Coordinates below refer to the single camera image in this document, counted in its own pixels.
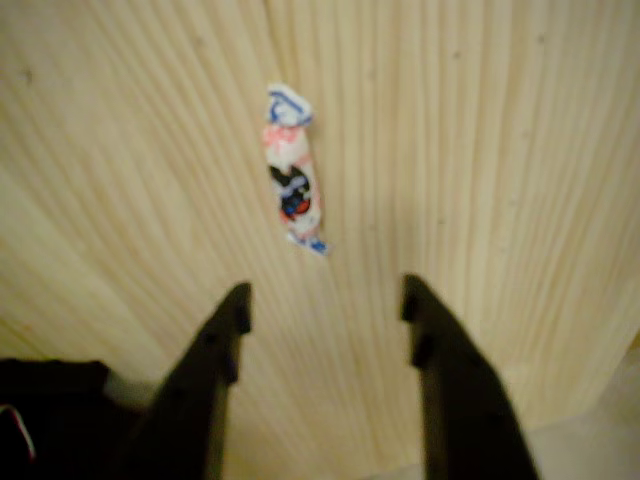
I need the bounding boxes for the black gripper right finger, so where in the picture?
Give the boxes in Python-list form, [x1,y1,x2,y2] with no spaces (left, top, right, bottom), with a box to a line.
[398,272,542,480]

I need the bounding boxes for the white candy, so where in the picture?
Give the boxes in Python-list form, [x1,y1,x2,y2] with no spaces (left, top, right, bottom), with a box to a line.
[260,82,335,259]

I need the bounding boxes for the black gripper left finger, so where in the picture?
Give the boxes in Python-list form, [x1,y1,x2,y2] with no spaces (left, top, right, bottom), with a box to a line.
[124,281,254,480]

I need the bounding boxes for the red white servo wire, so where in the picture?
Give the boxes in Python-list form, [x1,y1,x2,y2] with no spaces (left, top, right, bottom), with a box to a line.
[0,403,37,462]

